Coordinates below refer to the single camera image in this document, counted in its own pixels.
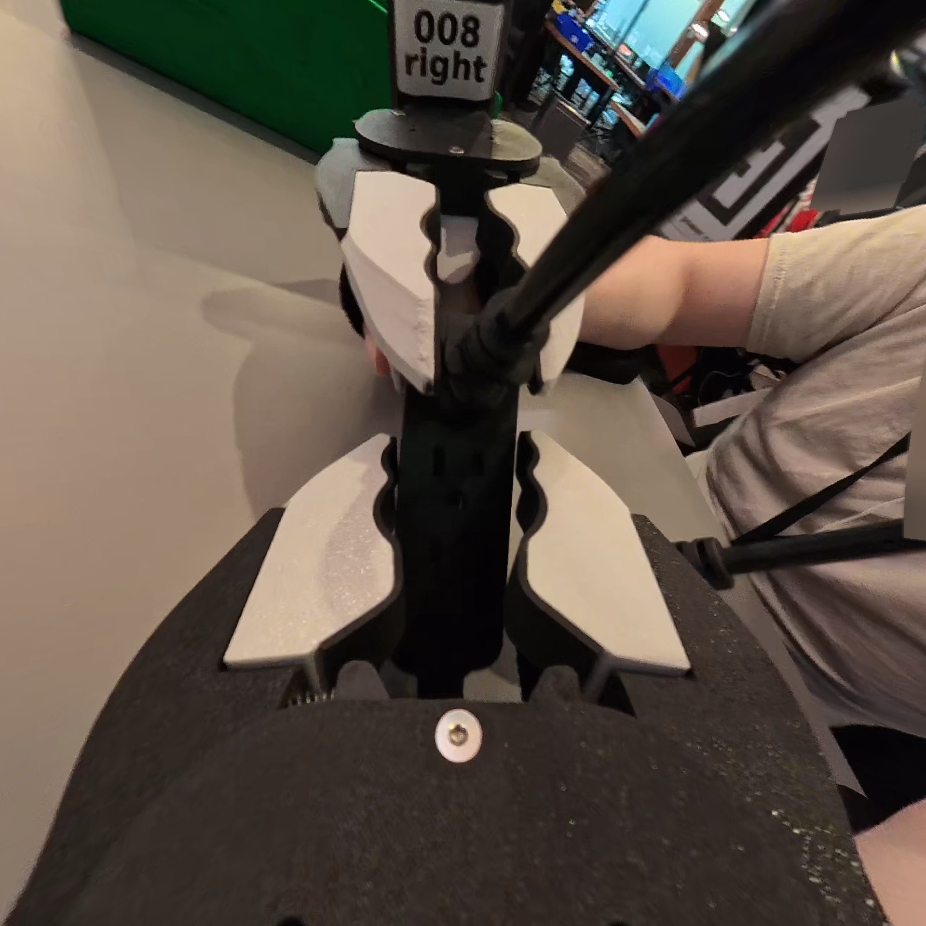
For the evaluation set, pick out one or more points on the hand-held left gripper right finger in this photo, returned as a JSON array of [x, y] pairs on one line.
[[600, 579]]

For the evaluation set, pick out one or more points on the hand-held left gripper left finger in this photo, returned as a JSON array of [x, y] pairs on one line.
[[311, 571]]

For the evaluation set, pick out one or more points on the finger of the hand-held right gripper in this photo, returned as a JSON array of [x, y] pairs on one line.
[[539, 217], [387, 253]]

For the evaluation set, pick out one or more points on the black power strip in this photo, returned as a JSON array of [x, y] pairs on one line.
[[452, 579]]

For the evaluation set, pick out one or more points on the person's right hand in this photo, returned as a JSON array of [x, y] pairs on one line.
[[375, 354]]

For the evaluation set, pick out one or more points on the shelving with blue bins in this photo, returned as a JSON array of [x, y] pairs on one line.
[[579, 79]]

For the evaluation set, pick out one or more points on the green plastic bin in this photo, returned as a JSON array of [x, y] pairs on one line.
[[217, 58]]

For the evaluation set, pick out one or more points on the black and white marker sign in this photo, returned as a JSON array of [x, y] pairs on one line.
[[785, 195]]

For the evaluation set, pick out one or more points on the person's leg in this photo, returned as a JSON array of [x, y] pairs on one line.
[[897, 868]]

